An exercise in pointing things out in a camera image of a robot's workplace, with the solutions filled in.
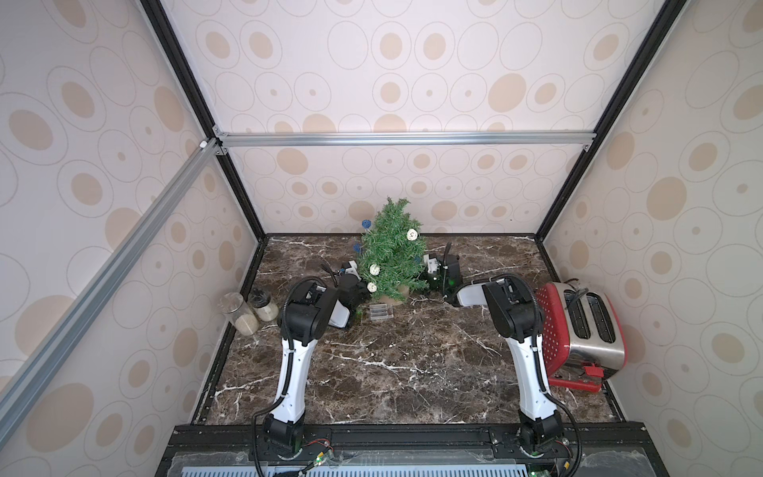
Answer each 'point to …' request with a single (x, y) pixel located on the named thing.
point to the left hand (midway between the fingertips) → (395, 272)
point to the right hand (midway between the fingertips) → (413, 275)
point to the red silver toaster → (584, 335)
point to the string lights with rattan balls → (412, 235)
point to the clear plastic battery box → (379, 312)
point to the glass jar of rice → (232, 305)
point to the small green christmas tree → (393, 251)
